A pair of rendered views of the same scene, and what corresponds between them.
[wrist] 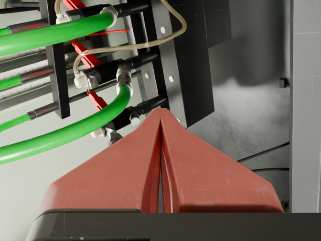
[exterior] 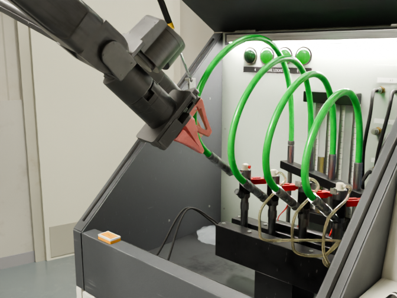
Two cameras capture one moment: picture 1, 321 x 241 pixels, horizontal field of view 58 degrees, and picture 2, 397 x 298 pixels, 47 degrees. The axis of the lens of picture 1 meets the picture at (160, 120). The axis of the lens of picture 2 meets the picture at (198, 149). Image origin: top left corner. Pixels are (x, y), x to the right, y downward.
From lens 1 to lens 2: 67 cm
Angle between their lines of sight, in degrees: 26
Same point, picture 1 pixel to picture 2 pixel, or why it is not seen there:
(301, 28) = (215, 284)
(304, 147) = (158, 261)
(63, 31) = (264, 158)
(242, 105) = not seen: hidden behind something
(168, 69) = (256, 233)
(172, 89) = (243, 229)
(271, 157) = not seen: hidden behind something
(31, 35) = (266, 145)
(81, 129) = (229, 145)
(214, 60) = (251, 285)
